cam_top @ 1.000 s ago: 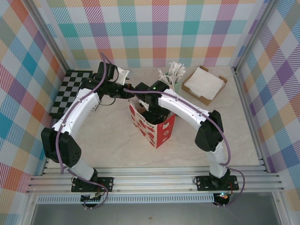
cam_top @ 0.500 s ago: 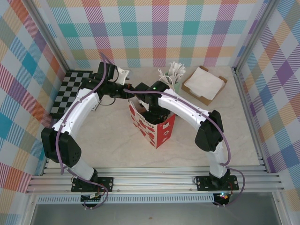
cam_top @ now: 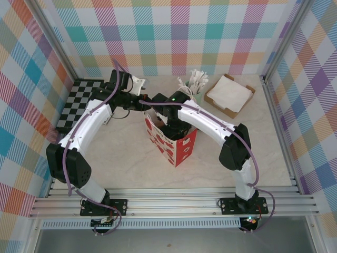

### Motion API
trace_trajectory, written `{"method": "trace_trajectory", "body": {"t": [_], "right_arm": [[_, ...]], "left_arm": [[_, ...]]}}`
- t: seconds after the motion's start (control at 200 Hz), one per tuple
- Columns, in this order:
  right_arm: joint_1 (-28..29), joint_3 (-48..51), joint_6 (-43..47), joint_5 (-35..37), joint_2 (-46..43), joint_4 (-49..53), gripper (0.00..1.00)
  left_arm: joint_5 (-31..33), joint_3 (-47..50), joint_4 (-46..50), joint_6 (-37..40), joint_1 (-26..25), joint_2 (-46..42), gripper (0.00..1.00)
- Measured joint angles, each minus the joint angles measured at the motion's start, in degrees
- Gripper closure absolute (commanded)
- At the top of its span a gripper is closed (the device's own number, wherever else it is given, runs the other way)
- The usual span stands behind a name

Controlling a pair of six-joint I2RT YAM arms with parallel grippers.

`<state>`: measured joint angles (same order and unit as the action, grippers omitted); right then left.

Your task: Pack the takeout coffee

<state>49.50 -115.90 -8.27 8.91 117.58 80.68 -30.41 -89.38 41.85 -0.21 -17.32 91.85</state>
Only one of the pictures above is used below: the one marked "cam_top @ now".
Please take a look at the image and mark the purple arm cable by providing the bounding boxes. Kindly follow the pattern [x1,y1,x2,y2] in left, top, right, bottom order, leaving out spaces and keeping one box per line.
[138,99,276,235]
[63,59,123,237]

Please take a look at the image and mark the small circuit board with lights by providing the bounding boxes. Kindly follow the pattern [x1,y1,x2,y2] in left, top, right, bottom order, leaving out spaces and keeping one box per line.
[241,216,259,232]

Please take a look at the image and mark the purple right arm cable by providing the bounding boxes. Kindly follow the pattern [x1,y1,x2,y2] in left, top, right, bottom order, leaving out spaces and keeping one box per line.
[138,99,276,235]

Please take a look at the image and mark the brown cardboard napkin tray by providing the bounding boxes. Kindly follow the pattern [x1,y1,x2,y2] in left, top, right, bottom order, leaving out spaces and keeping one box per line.
[204,74,256,120]

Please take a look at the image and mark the black grey chessboard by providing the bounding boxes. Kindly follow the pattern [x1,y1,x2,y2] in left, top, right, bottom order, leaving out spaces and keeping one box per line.
[55,79,106,134]

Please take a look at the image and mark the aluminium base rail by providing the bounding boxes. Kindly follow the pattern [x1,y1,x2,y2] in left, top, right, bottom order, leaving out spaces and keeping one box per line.
[28,186,321,219]

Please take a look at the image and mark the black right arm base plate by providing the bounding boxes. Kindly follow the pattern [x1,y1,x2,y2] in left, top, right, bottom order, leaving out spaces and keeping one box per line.
[219,197,270,216]

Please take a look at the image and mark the aluminium frame post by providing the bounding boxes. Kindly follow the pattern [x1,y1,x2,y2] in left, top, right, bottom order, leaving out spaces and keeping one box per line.
[31,0,85,81]
[262,0,315,80]

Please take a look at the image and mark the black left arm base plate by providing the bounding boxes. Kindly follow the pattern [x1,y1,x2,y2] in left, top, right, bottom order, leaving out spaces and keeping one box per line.
[80,199,129,217]

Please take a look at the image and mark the perforated metal strip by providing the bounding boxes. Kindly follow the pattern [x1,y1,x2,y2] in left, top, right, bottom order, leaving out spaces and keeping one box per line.
[42,220,242,230]

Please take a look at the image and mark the aluminium side rail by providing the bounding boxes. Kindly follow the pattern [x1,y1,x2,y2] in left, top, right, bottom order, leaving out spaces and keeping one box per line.
[261,75,302,194]
[46,76,80,197]

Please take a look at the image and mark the mint green straw holder cup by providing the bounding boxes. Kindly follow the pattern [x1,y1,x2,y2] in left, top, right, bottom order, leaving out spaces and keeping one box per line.
[185,80,204,105]

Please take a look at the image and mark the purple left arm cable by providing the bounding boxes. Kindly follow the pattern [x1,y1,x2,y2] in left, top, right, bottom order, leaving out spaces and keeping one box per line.
[63,59,123,237]

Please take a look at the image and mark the white red printed paper bag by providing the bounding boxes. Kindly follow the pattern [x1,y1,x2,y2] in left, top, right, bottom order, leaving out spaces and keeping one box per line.
[143,110,197,168]

